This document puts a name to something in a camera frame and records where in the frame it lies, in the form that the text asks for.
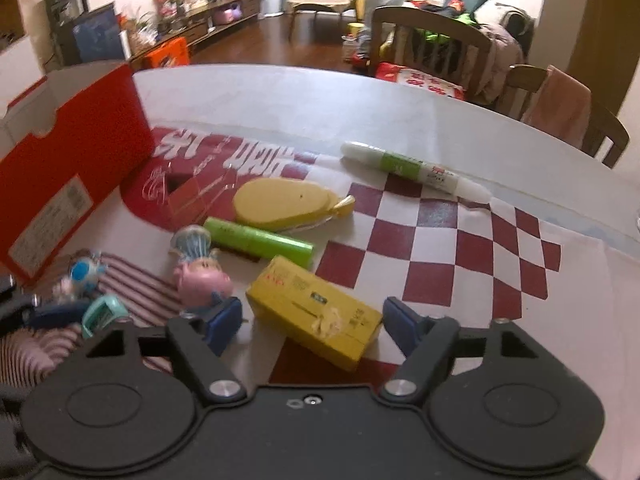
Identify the yellow pear-shaped toy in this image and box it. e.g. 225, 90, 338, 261
232, 178, 357, 233

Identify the white green pen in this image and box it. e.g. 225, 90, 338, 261
341, 141, 491, 204

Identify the red shoe box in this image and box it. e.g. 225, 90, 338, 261
0, 60, 156, 281

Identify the wooden coffee table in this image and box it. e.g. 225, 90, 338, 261
286, 0, 366, 41

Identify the pink pig figure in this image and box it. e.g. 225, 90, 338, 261
170, 225, 235, 311

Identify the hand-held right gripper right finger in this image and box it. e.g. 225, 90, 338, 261
378, 296, 546, 406

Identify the teal egg keychain toy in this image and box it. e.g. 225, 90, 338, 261
81, 294, 128, 338

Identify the dark screen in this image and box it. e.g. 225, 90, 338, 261
72, 2, 126, 63

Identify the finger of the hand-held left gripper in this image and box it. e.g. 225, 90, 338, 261
0, 292, 93, 333

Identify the green tube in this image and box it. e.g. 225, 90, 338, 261
202, 216, 315, 268

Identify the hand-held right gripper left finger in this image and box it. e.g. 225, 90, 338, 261
82, 297, 249, 406

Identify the wooden slat-back chair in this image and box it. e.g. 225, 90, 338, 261
369, 6, 493, 106

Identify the dark wooden chair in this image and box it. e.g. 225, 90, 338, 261
505, 64, 631, 168

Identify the pink towel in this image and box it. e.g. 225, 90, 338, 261
520, 65, 593, 150

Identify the red white printed table mat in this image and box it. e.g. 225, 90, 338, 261
0, 125, 621, 480

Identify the orange gift box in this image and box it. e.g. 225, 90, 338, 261
142, 37, 191, 70

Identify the yellow box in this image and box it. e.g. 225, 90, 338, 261
246, 255, 384, 372

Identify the red printed cushion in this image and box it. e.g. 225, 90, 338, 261
375, 61, 468, 102

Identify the wooden tv cabinet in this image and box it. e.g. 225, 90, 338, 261
127, 0, 263, 68

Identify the grey plastic bag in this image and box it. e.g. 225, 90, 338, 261
361, 0, 407, 43

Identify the blue white figure toy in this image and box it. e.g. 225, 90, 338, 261
52, 255, 108, 301

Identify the brown wooden door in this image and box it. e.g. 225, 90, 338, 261
565, 0, 640, 116

